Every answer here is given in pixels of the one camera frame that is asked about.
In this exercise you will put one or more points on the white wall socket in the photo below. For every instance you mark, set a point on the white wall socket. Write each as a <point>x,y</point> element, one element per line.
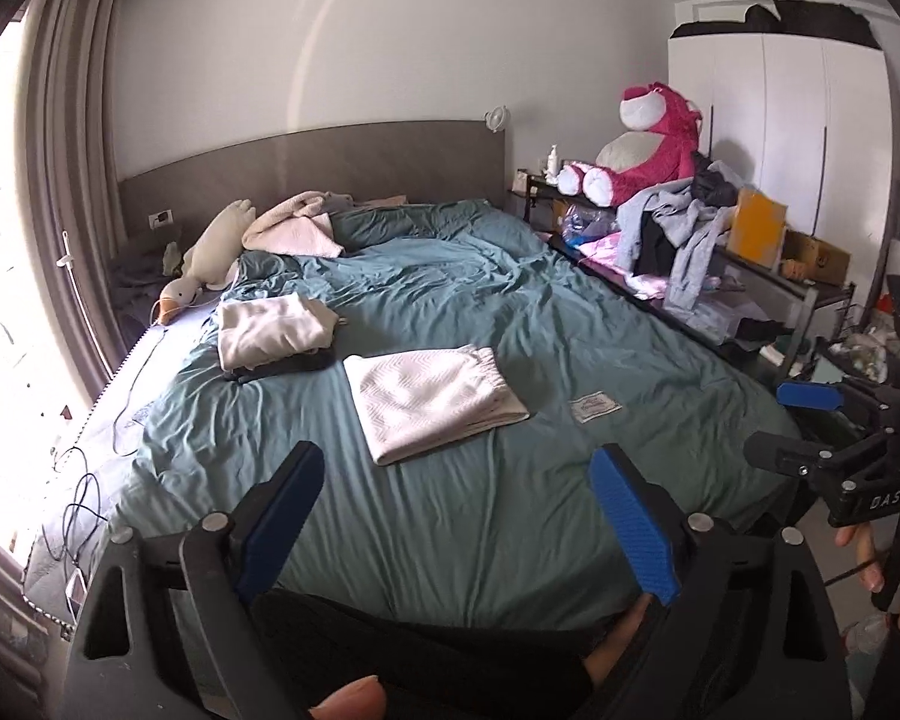
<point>161,220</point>

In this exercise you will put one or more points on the grey pillow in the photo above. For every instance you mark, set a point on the grey pillow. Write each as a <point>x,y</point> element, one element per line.
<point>139,270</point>

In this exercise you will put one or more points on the black garment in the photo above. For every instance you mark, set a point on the black garment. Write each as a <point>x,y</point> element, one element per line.
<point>656,244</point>

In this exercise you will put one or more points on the cream chevron quilted pants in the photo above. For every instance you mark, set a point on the cream chevron quilted pants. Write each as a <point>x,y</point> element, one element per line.
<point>427,401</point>

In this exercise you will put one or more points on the grey-brown bed headboard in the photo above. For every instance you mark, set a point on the grey-brown bed headboard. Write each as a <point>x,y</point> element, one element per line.
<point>307,165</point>

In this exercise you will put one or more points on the light grey hoodie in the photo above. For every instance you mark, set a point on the light grey hoodie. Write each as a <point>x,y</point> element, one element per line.
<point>671,202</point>

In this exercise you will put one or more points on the white duck plush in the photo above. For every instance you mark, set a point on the white duck plush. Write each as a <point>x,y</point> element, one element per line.
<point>214,247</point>

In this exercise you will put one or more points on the clear plastic bag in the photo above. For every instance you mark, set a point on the clear plastic bag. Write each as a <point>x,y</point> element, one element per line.
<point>589,225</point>

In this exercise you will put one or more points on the person's black trouser leg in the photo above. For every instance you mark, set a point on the person's black trouser leg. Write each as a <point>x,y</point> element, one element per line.
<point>420,660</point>

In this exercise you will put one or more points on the person's left hand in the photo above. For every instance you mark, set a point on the person's left hand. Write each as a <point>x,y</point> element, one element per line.
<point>352,701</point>

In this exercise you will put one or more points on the teal duvet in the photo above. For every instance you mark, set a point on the teal duvet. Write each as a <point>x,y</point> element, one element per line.
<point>457,525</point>

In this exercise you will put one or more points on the pink plush bear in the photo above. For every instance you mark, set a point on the pink plush bear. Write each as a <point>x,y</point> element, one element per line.
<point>645,150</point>

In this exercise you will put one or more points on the crumpled plastic bags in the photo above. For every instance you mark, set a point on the crumpled plastic bags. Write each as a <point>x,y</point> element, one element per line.
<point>862,352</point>

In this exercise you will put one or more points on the black metal rack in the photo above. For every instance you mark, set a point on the black metal rack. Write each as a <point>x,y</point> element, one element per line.
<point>806,330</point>

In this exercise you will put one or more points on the small white fan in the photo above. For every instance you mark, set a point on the small white fan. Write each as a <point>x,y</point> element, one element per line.
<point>496,120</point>

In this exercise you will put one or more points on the small tissue box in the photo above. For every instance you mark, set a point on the small tissue box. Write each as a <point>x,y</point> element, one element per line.
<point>520,181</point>

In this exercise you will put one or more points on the pink cloth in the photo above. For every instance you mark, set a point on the pink cloth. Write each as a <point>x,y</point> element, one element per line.
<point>607,251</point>

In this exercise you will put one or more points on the white wardrobe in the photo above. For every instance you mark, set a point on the white wardrobe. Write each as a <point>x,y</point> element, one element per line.
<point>787,127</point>

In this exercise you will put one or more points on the dark cloth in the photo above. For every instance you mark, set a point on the dark cloth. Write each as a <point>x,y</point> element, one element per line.
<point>285,369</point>

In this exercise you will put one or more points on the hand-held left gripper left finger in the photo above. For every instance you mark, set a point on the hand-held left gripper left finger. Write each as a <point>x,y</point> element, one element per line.
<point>277,521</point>

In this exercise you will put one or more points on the person's right hand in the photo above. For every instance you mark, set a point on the person's right hand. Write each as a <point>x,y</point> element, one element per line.
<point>864,551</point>

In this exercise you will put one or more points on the white phone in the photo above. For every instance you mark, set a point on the white phone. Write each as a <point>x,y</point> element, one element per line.
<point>77,589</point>

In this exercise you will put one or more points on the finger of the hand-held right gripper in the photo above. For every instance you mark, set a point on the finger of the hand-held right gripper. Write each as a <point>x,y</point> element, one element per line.
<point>810,395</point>
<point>780,450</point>

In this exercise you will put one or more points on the pink blanket at headboard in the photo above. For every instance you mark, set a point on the pink blanket at headboard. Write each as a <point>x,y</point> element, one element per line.
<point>292,229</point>

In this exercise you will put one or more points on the lilac bed sheet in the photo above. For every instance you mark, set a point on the lilac bed sheet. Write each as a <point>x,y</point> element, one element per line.
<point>180,337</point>

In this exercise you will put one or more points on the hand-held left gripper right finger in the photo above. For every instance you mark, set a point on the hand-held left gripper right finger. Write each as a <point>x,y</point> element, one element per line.
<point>637,529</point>

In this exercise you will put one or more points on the brown cardboard box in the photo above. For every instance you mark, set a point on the brown cardboard box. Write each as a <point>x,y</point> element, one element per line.
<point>821,259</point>

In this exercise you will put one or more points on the dark jacket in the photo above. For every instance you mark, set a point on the dark jacket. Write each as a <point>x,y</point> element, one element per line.
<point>716,187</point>

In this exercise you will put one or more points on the small black cloth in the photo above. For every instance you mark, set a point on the small black cloth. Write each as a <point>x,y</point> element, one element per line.
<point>761,330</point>

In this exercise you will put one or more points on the orange box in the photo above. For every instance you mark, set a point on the orange box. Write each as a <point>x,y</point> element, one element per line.
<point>757,229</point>

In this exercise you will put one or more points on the folded cream garment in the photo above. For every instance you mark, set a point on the folded cream garment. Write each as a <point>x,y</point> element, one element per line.
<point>270,330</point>

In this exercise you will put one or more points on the white printed duvet label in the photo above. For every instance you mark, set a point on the white printed duvet label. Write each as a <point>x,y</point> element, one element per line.
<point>595,409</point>

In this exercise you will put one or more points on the grey curtain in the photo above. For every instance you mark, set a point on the grey curtain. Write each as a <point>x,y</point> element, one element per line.
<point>67,127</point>

